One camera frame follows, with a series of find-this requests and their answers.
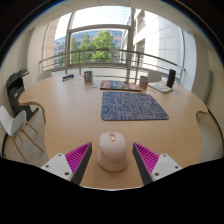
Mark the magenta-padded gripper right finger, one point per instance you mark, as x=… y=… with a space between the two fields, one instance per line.
x=165 y=165

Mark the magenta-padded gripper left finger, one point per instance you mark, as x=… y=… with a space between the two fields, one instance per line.
x=60 y=165

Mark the white computer mouse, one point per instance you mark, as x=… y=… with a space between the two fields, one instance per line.
x=112 y=153

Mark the dark blue patterned mouse pad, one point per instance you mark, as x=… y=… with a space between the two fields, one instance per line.
x=133 y=106

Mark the white chair with wooden legs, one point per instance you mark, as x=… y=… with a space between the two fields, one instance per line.
x=13 y=123

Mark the white illustrated book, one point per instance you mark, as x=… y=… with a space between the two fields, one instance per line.
x=160 y=88

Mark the printed cup with red spot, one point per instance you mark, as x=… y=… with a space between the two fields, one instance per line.
x=143 y=82

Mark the black cylindrical speaker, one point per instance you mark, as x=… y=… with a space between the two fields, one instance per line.
x=171 y=78

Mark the small black and blue box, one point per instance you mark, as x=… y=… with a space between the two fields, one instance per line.
x=68 y=77

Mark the red and blue magazine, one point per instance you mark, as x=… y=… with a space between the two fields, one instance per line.
x=118 y=85

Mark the printed cup with blue band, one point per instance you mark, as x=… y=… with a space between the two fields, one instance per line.
x=88 y=76

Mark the metal balcony railing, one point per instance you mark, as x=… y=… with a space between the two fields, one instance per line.
x=100 y=50

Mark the green tree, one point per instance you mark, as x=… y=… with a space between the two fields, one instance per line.
x=100 y=45

